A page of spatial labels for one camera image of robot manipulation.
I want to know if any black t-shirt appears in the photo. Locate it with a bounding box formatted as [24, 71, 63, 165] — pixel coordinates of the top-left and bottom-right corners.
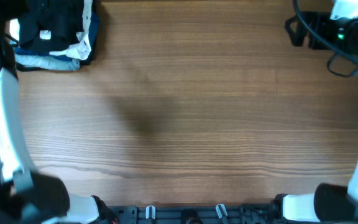
[18, 0, 84, 53]

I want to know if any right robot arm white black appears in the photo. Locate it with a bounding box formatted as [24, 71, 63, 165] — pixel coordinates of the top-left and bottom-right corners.
[270, 1, 358, 223]

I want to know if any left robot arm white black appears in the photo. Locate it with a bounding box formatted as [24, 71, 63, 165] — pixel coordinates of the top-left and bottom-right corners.
[0, 1, 119, 223]

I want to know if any dark blue folded garment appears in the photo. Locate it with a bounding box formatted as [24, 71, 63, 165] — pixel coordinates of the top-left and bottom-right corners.
[14, 0, 99, 65]

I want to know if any white striped folded garment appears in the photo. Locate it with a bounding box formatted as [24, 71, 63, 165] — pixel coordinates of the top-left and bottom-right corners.
[9, 0, 94, 60]

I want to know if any light grey folded garment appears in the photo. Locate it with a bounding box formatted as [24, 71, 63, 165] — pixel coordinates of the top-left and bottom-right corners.
[15, 54, 80, 72]

